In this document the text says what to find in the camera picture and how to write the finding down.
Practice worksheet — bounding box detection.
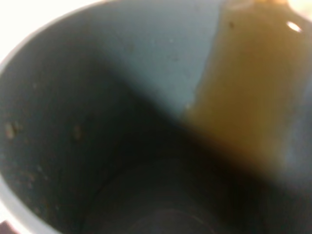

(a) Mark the teal green plastic cup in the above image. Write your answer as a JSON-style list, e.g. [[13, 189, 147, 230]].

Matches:
[[0, 0, 312, 234]]

